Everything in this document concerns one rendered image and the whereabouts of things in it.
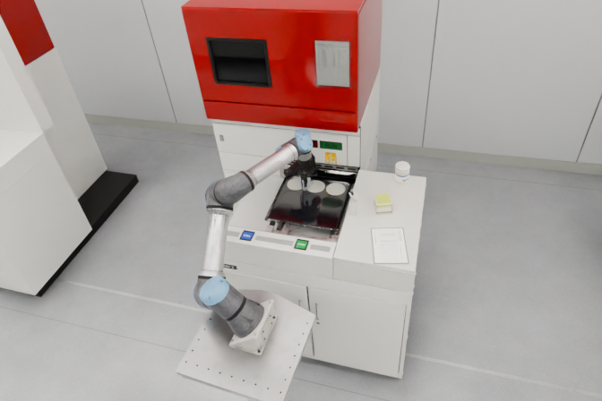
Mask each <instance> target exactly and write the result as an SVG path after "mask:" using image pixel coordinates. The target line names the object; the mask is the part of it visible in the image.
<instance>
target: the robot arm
mask: <svg viewBox="0 0 602 401"><path fill-rule="evenodd" d="M294 136H295V137H294V138H293V139H291V140H290V141H287V142H285V143H284V144H282V145H280V146H279V147H277V148H276V149H275V152H274V153H272V154H271V155H269V156H268V157H267V158H265V159H264V160H262V161H260V162H259V163H257V164H256V165H254V166H252V167H250V168H249V169H247V170H246V171H244V170H242V171H240V172H239V173H237V174H235V175H232V176H229V177H226V178H223V179H221V180H218V181H215V182H213V183H211V184H210V185H209V186H208V187H207V189H206V191H205V194H204V197H205V200H206V202H207V205H206V210H207V211H208V213H209V220H208V228H207V235H206V243H205V251H204V258H203V266H202V272H200V273H199V274H198V279H197V283H196V284H195V286H194V288H193V298H194V300H195V301H196V302H197V303H198V304H199V305H200V306H201V307H202V308H206V309H210V310H213V311H215V312H216V313H217V314H218V315H219V316H220V317H221V318H223V319H224V320H225V321H226V322H227V323H228V324H229V326H230V327H231V328H232V330H233V332H234V334H235V335H236V336H238V337H239V338H243V337H247V336H248V335H249V334H251V333H252V332H253V331H254V330H255V328H256V327H257V326H258V325H259V323H260V321H261V320H262V317H263V314H264V307H263V306H262V305H261V304H259V303H257V302H255V301H252V300H250V299H247V298H246V297H245V296H243V295H242V294H241V293H240V292H239V291H237V290H236V289H235V288H234V287H233V286H232V285H231V284H230V283H229V282H228V281H227V280H226V276H225V274H224V273H223V267H224V259H225V250H226V241H227V233H228V218H229V215H230V214H231V213H233V209H234V204H235V203H237V202H238V201H240V200H241V199H243V198H244V197H245V196H246V195H247V194H248V193H249V192H251V191H253V190H254V188H255V186H256V185H257V184H258V183H260V182H262V181H263V180H265V179H266V178H268V177H269V176H271V175H273V174H274V173H276V172H277V171H278V170H280V169H281V168H282V167H284V166H285V165H287V164H288V163H290V162H291V161H293V160H294V159H296V158H297V161H296V162H295V163H294V164H293V165H291V166H290V167H289V168H288V169H287V170H285V171H284V172H283V174H284V175H285V176H286V177H287V179H290V178H291V177H292V176H293V175H295V174H296V173H297V174H298V178H299V181H300V184H301V187H302V189H303V190H304V191H306V189H307V187H309V186H311V185H312V184H314V181H310V180H311V178H310V177H312V176H313V177H315V176H317V167H316V166H315V156H314V155H313V153H312V151H311V149H312V147H313V141H312V140H311V137H310V132H309V131H308V130H307V129H298V130H296V131H295V135H294ZM314 167H315V168H314ZM315 170H316V174H315ZM314 174H315V175H314Z"/></svg>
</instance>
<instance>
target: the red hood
mask: <svg viewBox="0 0 602 401"><path fill-rule="evenodd" d="M181 9H182V14H183V18H184V22H185V28H186V33H187V37H188V40H189V44H190V48H191V52H192V56H193V62H194V67H195V71H196V74H197V78H198V82H199V86H200V90H201V93H202V101H203V104H204V108H205V112H206V116H207V118H208V119H217V120H226V121H236V122H245V123H255V124H273V125H283V126H292V127H302V128H312V129H321V130H331V131H340V132H358V129H359V126H360V124H361V121H362V118H363V115H364V112H365V110H366V105H367V102H368V99H369V97H370V94H371V91H372V88H373V86H374V81H375V78H376V75H377V73H378V70H379V67H380V59H381V35H382V9H383V0H189V1H188V2H186V3H185V4H183V5H182V6H181Z"/></svg>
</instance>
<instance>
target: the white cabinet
mask: <svg viewBox="0 0 602 401"><path fill-rule="evenodd" d="M223 273H224V274H225V276H226V280H227V281H228V282H229V283H230V284H231V285H232V286H233V287H234V288H235V289H249V290H263V291H267V292H271V293H274V294H277V295H279V296H281V297H283V298H285V299H287V300H288V301H290V302H292V303H294V304H296V305H298V306H300V307H302V308H303V309H305V310H307V311H309V312H311V313H313V314H315V315H316V317H315V320H314V324H313V326H312V329H311V332H310V334H309V337H308V339H307V341H306V345H305V349H304V352H303V354H302V356H304V357H308V358H312V359H316V360H320V361H325V362H328V363H336V364H339V365H343V366H348V367H351V368H356V369H359V370H363V371H370V372H374V373H379V374H382V375H387V376H391V377H394V378H399V379H402V374H403V365H404V359H405V352H406V344H407V338H408V330H409V316H410V309H411V303H412V295H413V294H414V292H413V293H410V292H404V291H400V290H394V289H390V288H384V287H379V286H370V285H365V284H359V283H355V282H349V281H344V280H339V279H328V278H322V277H313V276H308V275H303V274H298V273H293V272H288V271H283V270H278V269H269V268H264V267H258V266H254V265H248V264H244V263H238V262H234V261H228V260H224V267H223Z"/></svg>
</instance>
